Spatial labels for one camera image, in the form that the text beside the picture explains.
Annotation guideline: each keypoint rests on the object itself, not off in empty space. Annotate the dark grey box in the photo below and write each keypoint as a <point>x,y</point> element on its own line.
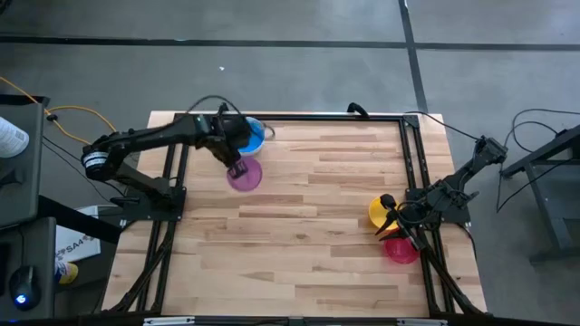
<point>22,181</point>

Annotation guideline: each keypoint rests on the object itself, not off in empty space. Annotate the black desk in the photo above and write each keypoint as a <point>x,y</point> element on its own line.
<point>45,244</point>

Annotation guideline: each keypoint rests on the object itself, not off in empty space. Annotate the silver bracket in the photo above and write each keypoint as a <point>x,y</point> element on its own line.
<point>168,321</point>
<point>421,322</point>

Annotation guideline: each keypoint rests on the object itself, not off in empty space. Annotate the black beam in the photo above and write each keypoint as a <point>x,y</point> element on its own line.
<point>77,219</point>

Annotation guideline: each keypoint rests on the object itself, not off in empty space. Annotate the white labelled bottle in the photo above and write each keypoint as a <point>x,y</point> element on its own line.
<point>11,138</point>

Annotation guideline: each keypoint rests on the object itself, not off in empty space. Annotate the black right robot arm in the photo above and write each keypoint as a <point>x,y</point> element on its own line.
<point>457,174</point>

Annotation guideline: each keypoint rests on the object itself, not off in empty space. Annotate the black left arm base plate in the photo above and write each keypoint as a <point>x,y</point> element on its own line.
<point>176,209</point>

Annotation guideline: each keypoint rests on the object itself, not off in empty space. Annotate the black frame clamp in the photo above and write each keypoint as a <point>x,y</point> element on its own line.
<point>358,108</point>
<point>222,108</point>

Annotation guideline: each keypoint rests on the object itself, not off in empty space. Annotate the yellow and blue package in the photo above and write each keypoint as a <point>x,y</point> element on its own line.
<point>68,274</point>

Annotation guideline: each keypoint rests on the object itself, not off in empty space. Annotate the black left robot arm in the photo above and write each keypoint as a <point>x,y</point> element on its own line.
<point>149,133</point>

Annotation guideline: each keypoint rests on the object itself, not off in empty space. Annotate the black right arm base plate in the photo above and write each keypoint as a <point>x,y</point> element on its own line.
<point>457,215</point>

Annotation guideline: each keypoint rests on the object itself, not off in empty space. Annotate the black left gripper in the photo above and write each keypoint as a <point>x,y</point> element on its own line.
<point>231,136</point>

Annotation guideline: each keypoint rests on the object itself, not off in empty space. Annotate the black aluminium frame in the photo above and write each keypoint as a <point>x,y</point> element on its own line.
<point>317,118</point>

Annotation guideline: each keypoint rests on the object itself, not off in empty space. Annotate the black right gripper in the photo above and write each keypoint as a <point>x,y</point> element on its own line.
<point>408,213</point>

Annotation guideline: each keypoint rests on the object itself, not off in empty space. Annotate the yellow bowl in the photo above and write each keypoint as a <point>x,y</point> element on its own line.
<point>377,213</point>

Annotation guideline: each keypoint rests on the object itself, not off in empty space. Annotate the blue bowl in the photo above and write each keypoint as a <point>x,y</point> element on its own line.
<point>256,138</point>

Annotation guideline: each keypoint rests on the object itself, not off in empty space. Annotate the red translucent bowl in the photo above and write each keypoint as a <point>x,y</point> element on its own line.
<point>401,252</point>

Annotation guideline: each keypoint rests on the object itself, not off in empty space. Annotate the black metal stand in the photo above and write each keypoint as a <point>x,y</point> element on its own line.
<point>557,253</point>

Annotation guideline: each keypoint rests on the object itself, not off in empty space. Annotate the black computer mouse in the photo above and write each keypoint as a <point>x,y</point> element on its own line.
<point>25,287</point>

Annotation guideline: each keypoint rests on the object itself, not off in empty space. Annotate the white bowl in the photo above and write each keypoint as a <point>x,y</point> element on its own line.
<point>248,154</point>

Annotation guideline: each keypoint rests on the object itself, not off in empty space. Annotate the purple translucent bowl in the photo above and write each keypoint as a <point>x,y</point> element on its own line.
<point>251,179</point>

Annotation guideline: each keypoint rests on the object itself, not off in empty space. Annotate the white printed SA4 box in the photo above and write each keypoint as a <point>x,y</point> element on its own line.
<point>74,240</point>

